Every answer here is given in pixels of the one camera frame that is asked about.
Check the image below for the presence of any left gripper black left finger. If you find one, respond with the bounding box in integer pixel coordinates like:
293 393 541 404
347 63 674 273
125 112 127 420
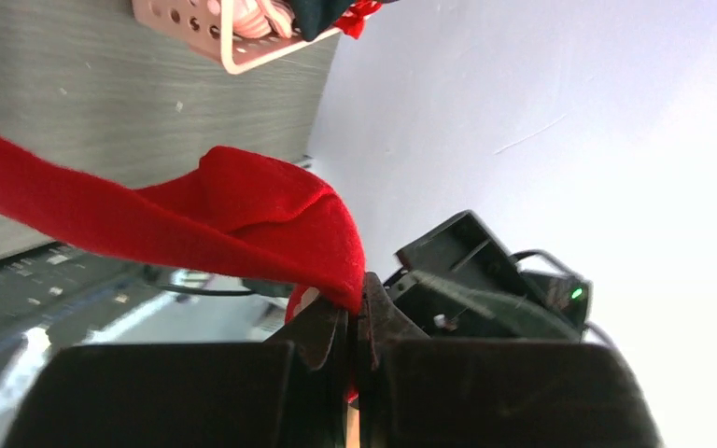
265 299 349 371

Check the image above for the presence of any pink sock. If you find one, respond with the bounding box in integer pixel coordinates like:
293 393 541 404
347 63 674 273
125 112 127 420
232 0 295 39

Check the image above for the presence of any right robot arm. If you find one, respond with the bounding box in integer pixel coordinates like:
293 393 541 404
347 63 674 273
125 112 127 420
384 210 592 343

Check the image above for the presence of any black sock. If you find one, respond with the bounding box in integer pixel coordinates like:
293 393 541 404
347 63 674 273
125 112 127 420
288 0 354 42

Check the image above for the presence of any pink plastic basket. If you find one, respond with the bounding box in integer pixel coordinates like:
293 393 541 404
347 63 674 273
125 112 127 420
132 0 340 75

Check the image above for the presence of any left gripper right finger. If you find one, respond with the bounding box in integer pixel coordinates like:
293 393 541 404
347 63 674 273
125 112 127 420
353 273 429 384

